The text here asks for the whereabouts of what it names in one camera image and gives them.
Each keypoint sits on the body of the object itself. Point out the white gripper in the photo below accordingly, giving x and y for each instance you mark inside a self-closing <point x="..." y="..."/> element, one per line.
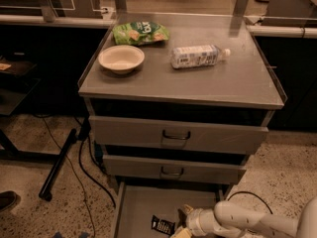
<point x="193" y="221"/>

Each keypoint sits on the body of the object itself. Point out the black rxbar chocolate bar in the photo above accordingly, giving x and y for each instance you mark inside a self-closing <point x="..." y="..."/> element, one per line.
<point x="163" y="226"/>

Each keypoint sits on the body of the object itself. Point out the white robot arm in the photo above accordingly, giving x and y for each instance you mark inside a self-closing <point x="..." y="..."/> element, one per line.
<point x="230" y="220"/>

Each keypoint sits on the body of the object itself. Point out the grey open bottom drawer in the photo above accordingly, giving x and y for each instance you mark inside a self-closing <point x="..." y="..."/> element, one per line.
<point x="140" y="200"/>

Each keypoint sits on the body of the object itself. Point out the grey middle drawer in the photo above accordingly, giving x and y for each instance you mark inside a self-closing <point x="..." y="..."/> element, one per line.
<point x="147" y="168"/>

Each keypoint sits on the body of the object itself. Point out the grey top drawer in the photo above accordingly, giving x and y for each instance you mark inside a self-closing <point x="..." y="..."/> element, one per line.
<point x="186" y="136"/>

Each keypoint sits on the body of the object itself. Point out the grey metal drawer cabinet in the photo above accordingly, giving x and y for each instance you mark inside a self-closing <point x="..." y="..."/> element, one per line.
<point x="239" y="91"/>

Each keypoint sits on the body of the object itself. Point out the blue object on floor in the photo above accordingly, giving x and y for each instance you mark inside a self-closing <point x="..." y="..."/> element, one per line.
<point x="82" y="234"/>

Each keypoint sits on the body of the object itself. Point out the clear plastic water bottle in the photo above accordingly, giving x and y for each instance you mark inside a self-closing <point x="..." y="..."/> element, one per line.
<point x="197" y="56"/>

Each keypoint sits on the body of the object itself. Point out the white paper bowl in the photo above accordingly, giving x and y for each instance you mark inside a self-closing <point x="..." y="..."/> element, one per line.
<point x="121" y="59"/>

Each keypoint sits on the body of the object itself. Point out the dark shoe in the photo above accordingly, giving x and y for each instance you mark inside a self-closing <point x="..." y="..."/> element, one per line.
<point x="8" y="199"/>

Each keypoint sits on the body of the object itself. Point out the green snack chip bag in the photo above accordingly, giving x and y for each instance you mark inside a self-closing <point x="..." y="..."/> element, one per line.
<point x="140" y="33"/>

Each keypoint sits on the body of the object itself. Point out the dark side table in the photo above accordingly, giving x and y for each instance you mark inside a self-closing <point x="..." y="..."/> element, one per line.
<point x="17" y="80"/>

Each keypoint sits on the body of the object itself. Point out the black table leg frame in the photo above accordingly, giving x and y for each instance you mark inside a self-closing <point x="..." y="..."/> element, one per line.
<point x="10" y="152"/>

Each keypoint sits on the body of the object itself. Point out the grey rail counter ledge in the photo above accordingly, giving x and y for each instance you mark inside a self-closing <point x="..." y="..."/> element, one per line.
<point x="92" y="23"/>

